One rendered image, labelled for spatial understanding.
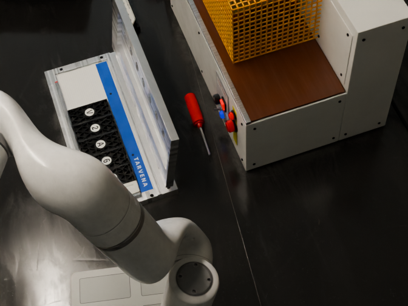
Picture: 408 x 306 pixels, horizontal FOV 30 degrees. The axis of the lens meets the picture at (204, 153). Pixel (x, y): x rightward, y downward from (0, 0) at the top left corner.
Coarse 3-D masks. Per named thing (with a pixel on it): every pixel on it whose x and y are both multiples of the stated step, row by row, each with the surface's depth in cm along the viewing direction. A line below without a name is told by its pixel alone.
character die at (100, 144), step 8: (104, 136) 177; (112, 136) 178; (80, 144) 177; (88, 144) 177; (96, 144) 176; (104, 144) 176; (112, 144) 177; (120, 144) 176; (88, 152) 176; (96, 152) 176
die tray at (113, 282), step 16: (80, 272) 161; (96, 272) 161; (112, 272) 161; (80, 288) 159; (96, 288) 159; (112, 288) 159; (128, 288) 159; (144, 288) 159; (160, 288) 159; (80, 304) 158; (96, 304) 157; (112, 304) 157; (128, 304) 157; (144, 304) 157; (160, 304) 157
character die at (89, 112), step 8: (88, 104) 183; (96, 104) 183; (104, 104) 182; (72, 112) 183; (80, 112) 182; (88, 112) 181; (96, 112) 181; (104, 112) 181; (72, 120) 180; (80, 120) 180; (88, 120) 180
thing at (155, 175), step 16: (80, 64) 191; (112, 64) 190; (48, 80) 189; (128, 96) 185; (128, 112) 182; (64, 128) 180; (144, 144) 177; (144, 160) 175; (160, 176) 172; (144, 192) 170; (160, 192) 170; (176, 192) 171
